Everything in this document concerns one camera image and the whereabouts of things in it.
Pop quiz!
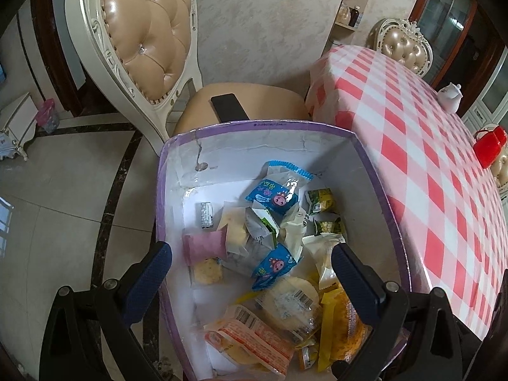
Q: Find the pink snack packet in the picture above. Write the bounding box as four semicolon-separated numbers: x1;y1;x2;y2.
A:
183;228;228;266

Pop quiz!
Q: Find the black smartphone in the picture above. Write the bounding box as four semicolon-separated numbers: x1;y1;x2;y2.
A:
210;93;251;124

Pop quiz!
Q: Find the blue cartoon snack packet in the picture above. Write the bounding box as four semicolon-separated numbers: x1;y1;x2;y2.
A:
245;161;314;217
251;243;304;291

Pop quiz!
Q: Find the round rice cake packet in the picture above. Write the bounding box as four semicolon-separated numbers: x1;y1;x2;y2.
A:
254;276;322;332

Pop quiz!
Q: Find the white green snack packet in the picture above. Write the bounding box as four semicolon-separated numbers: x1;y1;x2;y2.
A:
244;200;280;249

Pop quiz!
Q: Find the orange label snack packet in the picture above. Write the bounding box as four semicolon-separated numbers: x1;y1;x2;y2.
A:
203;305;296;376

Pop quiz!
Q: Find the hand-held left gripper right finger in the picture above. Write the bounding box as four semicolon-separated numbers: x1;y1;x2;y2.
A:
331;242;483;381

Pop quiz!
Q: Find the white teapot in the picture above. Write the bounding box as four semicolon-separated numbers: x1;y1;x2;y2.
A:
437;83;464;112

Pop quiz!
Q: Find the red checkered tablecloth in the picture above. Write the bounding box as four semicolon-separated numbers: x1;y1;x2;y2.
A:
305;44;508;342

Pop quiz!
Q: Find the small orange packet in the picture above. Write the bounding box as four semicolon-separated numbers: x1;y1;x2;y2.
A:
297;343;318;371

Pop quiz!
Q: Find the white pastry packet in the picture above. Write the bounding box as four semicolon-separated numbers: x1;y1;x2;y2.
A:
302;233;347;290

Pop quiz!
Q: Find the dark wooden door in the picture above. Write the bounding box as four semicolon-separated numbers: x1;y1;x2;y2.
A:
409;0;506;90

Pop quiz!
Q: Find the beige tufted ornate chair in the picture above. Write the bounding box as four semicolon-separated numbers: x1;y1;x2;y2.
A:
65;0;310;155
490;155;508;201
365;18;433;79

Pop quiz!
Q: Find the white ornate side cabinet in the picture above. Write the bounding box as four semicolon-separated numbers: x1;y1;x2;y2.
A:
0;92;37;162

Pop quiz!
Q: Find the clear biscuit packet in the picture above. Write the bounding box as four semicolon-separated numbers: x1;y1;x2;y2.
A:
218;202;251;257

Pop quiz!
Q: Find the red thermos jug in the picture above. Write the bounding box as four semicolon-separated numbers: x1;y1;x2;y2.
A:
473;125;508;169

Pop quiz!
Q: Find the white glass-door cabinet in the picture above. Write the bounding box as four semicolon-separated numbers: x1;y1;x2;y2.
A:
460;45;508;136

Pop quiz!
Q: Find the purple-rimmed cardboard box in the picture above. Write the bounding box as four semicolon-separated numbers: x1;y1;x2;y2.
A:
155;119;421;381

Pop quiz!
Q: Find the small white candy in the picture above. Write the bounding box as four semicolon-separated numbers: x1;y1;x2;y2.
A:
199;202;215;229

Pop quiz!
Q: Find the wooden wall shelf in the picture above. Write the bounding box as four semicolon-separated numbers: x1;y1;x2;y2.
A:
332;0;378;46

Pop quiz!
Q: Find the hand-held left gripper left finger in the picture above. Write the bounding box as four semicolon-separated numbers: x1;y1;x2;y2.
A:
37;241;173;381

